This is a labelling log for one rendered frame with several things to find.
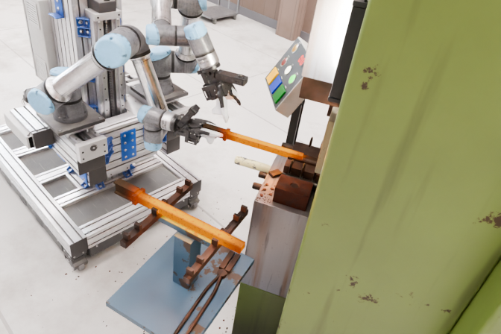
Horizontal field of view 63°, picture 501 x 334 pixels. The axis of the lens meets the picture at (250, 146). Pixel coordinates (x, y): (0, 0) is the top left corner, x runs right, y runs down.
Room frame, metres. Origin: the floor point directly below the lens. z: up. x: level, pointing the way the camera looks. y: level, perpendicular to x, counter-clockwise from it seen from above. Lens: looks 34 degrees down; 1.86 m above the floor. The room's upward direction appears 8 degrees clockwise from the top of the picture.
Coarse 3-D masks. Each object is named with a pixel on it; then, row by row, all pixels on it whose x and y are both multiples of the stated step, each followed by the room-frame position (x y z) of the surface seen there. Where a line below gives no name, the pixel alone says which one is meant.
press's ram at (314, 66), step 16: (320, 0) 1.16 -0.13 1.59; (336, 0) 1.15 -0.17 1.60; (352, 0) 1.14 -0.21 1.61; (320, 16) 1.16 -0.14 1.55; (336, 16) 1.15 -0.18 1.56; (320, 32) 1.16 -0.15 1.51; (336, 32) 1.15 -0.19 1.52; (320, 48) 1.15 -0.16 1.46; (336, 48) 1.14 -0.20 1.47; (304, 64) 1.16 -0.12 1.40; (320, 64) 1.15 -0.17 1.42; (336, 64) 1.14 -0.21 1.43; (320, 80) 1.15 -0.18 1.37
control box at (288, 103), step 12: (300, 48) 1.91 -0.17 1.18; (288, 60) 1.93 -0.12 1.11; (300, 60) 1.82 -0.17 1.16; (288, 72) 1.83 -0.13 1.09; (300, 72) 1.74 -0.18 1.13; (288, 84) 1.75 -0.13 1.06; (300, 84) 1.70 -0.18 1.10; (288, 96) 1.69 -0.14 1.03; (276, 108) 1.68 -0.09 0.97; (288, 108) 1.69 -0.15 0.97
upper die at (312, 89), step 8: (304, 80) 1.21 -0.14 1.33; (312, 80) 1.20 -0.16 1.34; (304, 88) 1.21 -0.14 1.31; (312, 88) 1.20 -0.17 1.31; (320, 88) 1.20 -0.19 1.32; (328, 88) 1.19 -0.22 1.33; (304, 96) 1.21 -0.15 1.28; (312, 96) 1.20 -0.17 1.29; (320, 96) 1.20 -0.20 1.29; (328, 96) 1.19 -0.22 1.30; (328, 104) 1.19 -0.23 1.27; (336, 104) 1.18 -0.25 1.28
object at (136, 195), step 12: (120, 180) 0.96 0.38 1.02; (120, 192) 0.95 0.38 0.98; (132, 192) 0.93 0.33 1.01; (144, 192) 0.94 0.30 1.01; (144, 204) 0.90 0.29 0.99; (156, 204) 0.89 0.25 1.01; (168, 204) 0.90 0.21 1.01; (168, 216) 0.87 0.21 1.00; (180, 216) 0.86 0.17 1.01; (192, 216) 0.87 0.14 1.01; (192, 228) 0.83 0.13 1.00; (204, 228) 0.83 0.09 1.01; (216, 228) 0.83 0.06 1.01; (228, 240) 0.80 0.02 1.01; (240, 240) 0.80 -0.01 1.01; (240, 252) 0.78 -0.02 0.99
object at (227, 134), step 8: (208, 128) 1.35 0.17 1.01; (216, 128) 1.35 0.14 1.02; (224, 136) 1.32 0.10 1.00; (232, 136) 1.32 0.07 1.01; (240, 136) 1.33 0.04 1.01; (248, 136) 1.34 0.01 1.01; (248, 144) 1.31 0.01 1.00; (256, 144) 1.30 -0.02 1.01; (264, 144) 1.30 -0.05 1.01; (272, 144) 1.31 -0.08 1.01; (272, 152) 1.28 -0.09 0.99; (280, 152) 1.28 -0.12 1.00; (288, 152) 1.27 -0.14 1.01; (296, 152) 1.28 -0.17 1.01
